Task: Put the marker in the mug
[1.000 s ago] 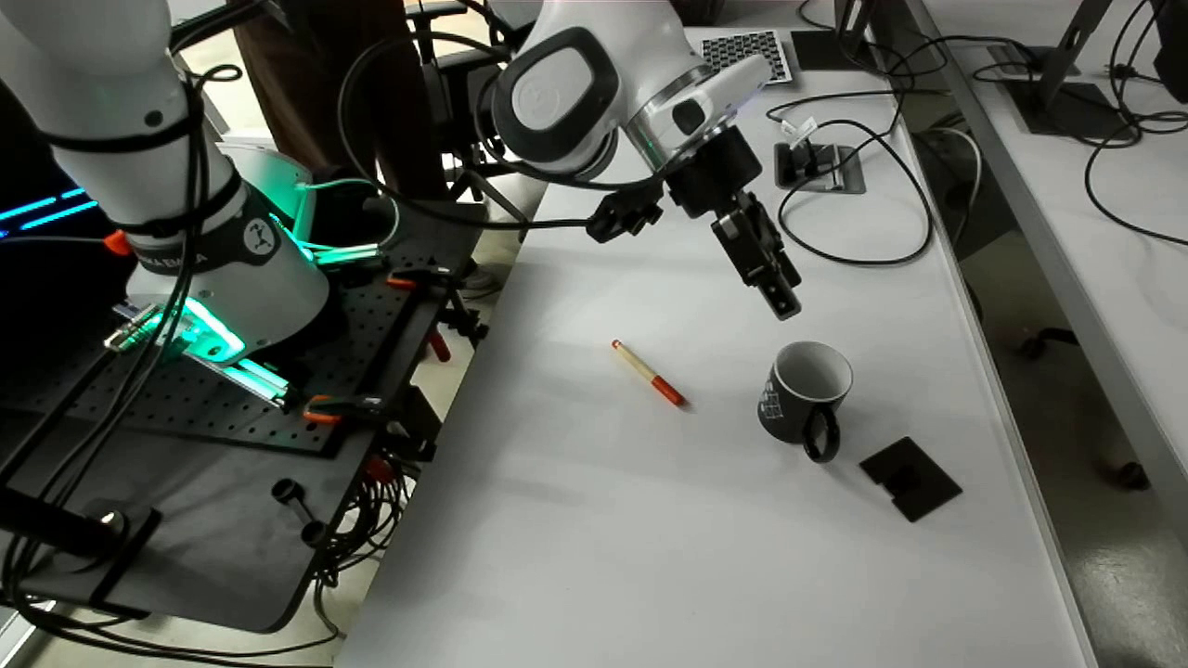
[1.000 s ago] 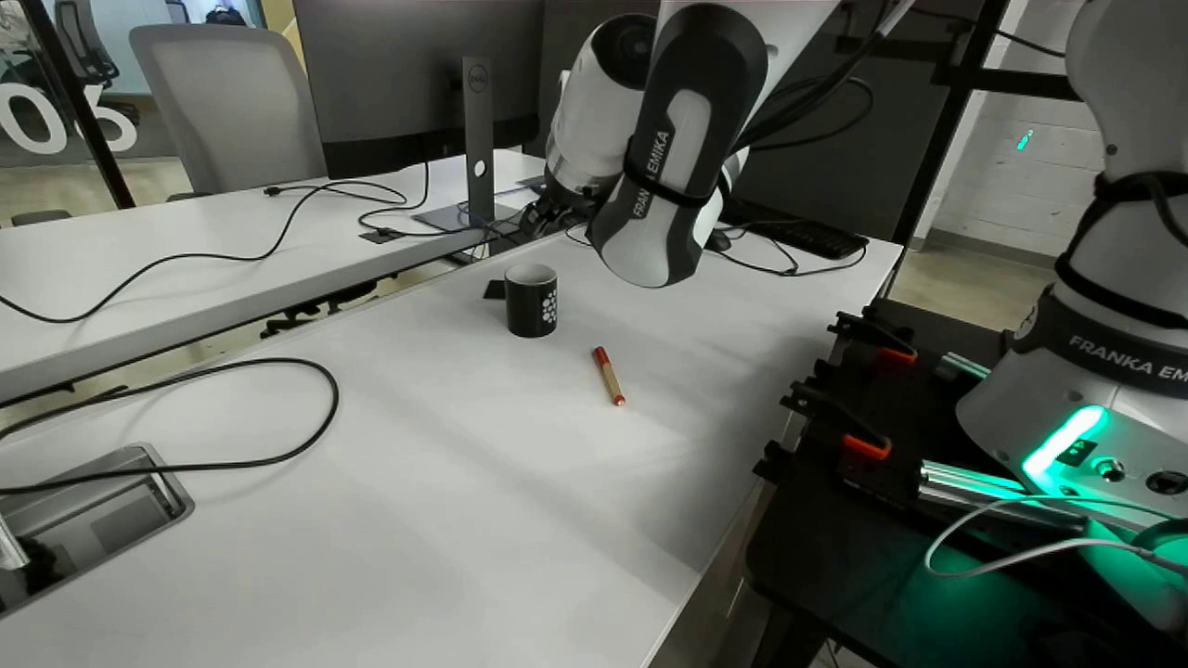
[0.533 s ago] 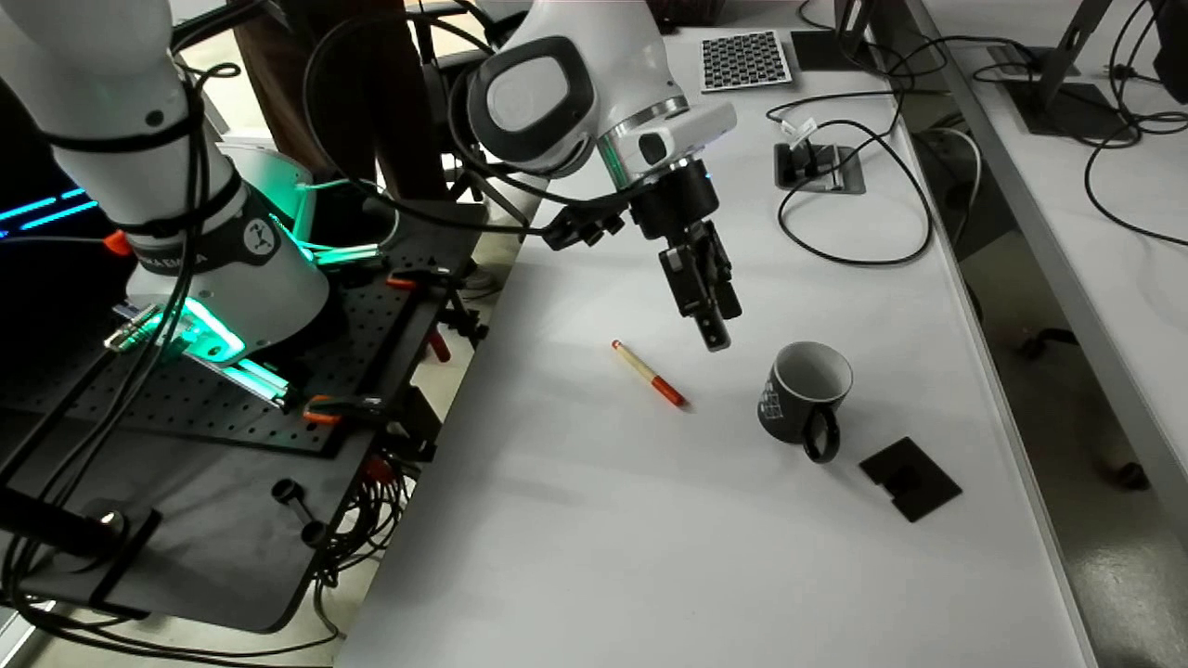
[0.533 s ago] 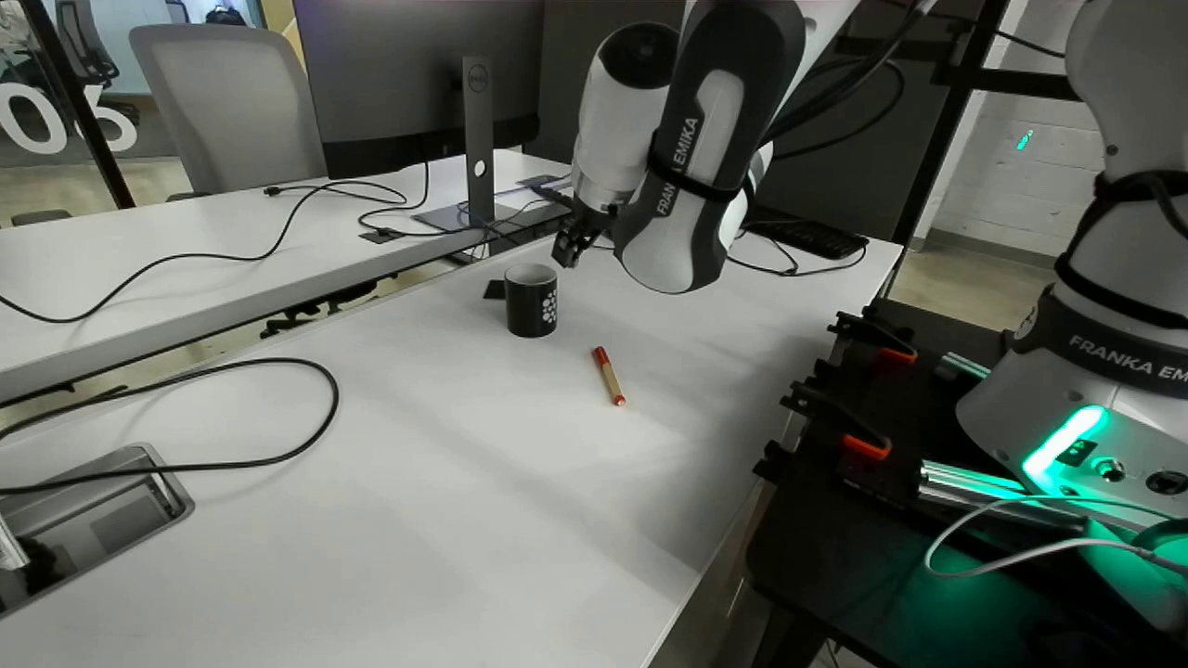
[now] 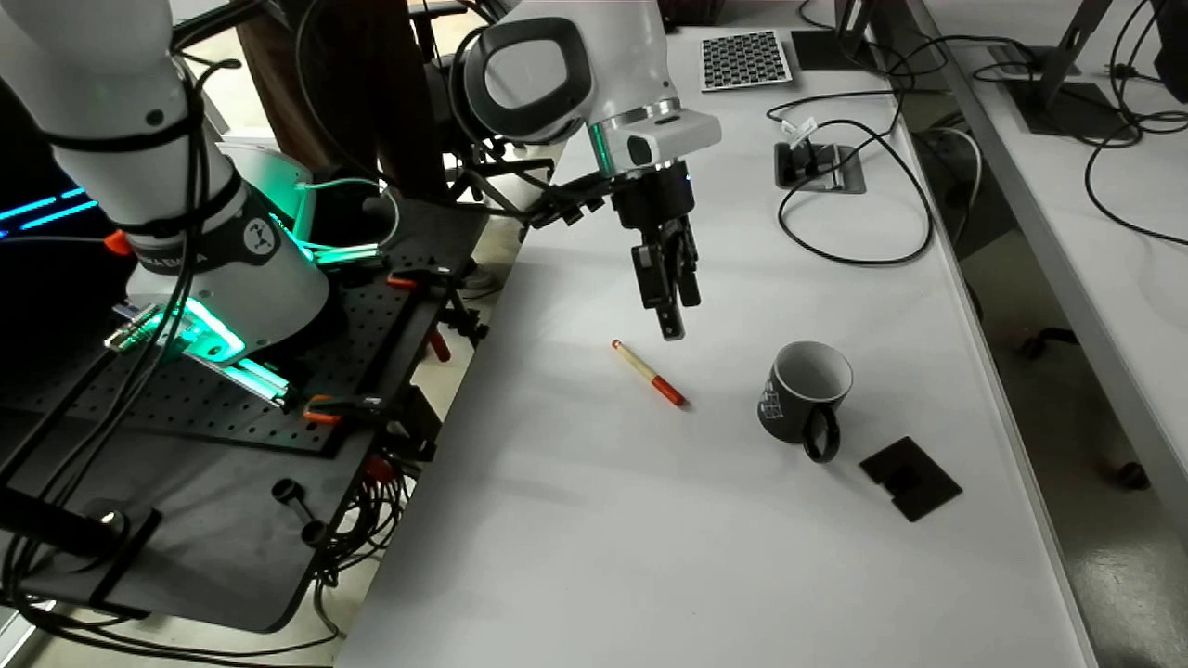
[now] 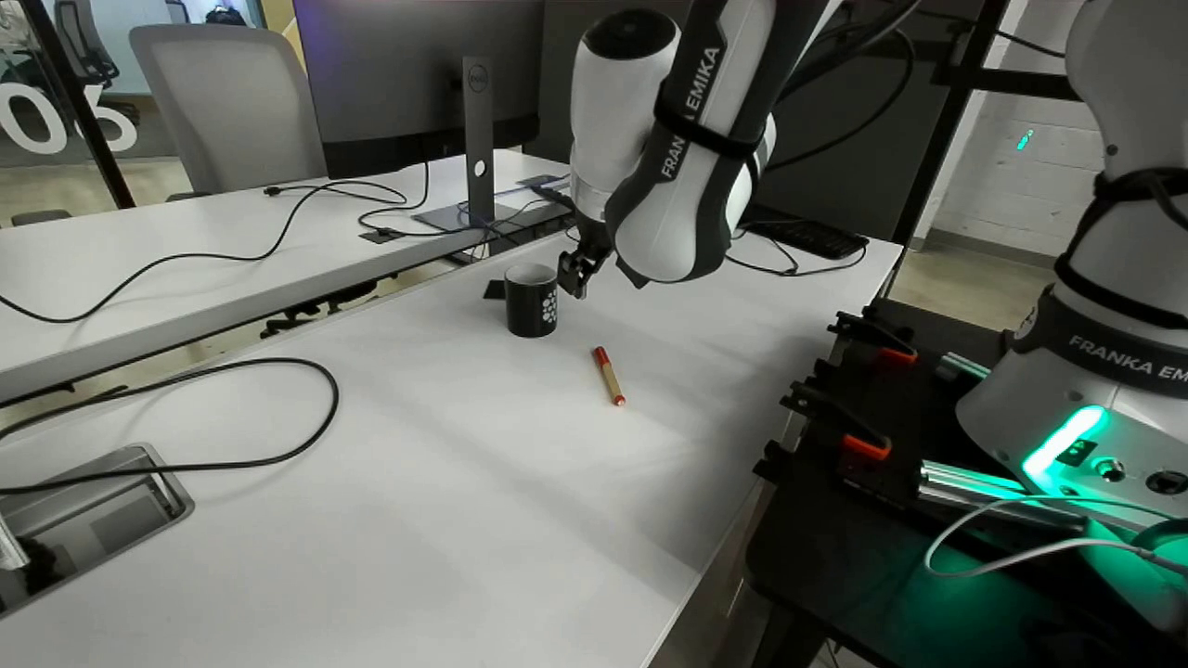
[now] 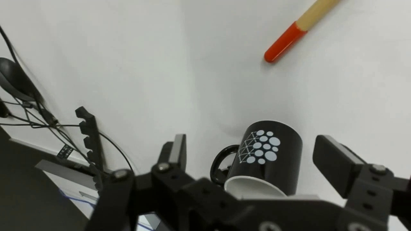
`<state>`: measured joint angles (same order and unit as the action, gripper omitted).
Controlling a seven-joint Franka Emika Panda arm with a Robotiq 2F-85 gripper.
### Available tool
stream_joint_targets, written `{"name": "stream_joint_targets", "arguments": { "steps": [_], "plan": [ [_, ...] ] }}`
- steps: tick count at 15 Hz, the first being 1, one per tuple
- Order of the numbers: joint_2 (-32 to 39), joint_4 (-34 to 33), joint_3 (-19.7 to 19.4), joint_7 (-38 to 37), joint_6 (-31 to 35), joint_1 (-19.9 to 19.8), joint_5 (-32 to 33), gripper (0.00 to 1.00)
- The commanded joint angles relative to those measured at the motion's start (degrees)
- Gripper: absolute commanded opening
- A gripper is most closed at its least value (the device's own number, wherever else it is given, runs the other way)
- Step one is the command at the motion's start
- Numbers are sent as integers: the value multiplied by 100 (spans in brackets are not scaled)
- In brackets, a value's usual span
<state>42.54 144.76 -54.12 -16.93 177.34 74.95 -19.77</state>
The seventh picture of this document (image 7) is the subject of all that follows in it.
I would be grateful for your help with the black mug with white dots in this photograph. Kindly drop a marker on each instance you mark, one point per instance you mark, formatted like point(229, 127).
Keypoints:
point(278, 173)

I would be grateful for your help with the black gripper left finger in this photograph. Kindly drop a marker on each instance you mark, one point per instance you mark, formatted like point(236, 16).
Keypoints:
point(171, 183)

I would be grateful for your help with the black rounded power adapter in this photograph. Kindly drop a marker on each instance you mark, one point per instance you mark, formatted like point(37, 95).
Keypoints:
point(17, 78)

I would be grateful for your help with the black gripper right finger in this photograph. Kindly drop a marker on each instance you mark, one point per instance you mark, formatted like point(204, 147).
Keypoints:
point(338, 170)

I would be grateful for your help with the silver monitor stand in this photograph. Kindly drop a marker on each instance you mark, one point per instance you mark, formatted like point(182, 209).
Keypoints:
point(65, 170)

